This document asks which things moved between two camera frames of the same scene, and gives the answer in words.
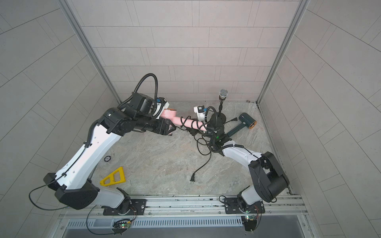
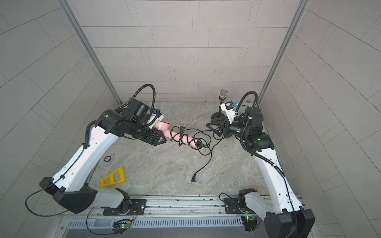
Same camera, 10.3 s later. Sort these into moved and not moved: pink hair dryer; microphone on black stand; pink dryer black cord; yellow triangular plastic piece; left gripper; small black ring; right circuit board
Moved: left gripper; pink hair dryer; pink dryer black cord
Not moved: right circuit board; small black ring; yellow triangular plastic piece; microphone on black stand
